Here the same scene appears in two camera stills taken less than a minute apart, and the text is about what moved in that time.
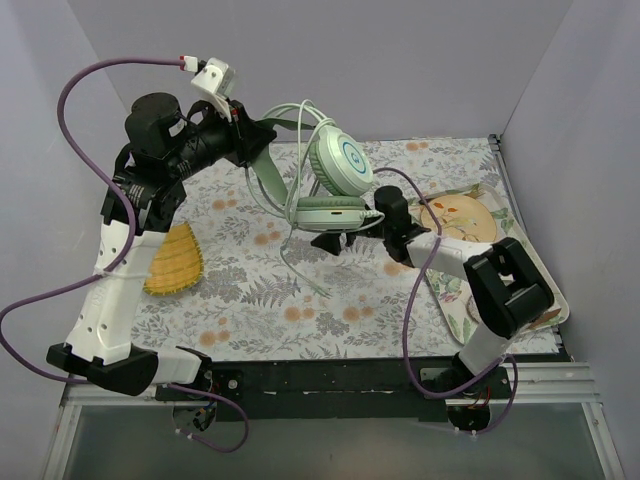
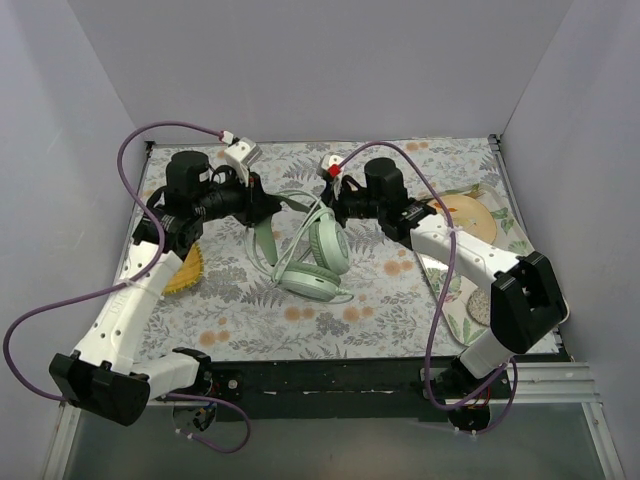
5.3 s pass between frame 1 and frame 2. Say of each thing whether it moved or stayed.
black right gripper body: moved
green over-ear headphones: moved
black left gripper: moved
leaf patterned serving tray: stayed
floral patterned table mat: stayed
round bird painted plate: stayed
